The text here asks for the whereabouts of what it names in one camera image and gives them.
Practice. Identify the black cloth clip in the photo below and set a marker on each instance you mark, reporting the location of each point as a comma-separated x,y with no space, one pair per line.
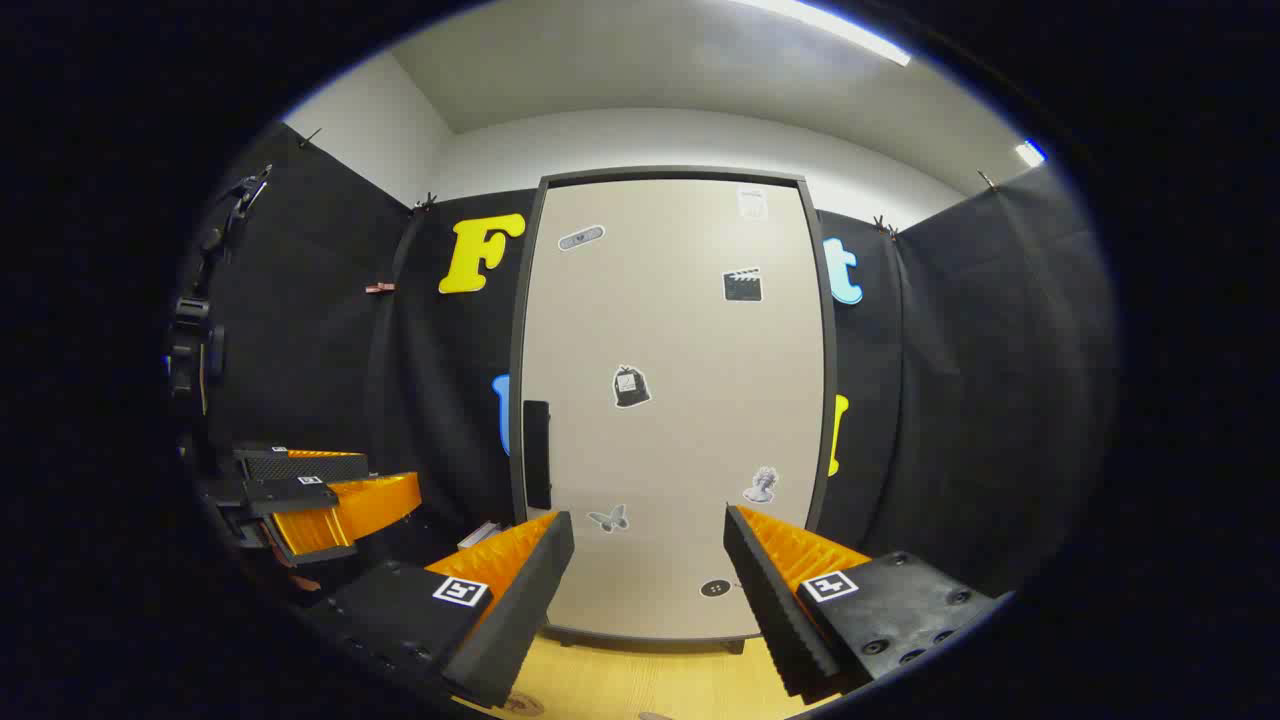
427,204
310,137
885,227
986,181

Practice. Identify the beige cabinet door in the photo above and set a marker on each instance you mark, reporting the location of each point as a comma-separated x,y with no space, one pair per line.
680,450

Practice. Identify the long ceiling light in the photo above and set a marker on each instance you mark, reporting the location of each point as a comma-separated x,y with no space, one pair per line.
850,35

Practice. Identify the small ceiling light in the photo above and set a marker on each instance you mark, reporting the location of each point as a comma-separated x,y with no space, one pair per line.
1030,153

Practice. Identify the dark grey cabinet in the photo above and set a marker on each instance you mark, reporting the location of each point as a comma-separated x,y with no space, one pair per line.
670,173

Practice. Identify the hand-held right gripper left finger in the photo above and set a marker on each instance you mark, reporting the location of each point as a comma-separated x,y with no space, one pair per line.
530,590

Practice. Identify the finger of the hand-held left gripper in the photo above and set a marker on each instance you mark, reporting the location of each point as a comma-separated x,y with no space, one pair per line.
300,467
340,510

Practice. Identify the black backdrop cloth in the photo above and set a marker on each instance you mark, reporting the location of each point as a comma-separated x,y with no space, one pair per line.
950,400

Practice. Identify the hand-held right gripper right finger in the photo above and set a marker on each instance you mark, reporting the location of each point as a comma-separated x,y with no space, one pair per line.
765,600

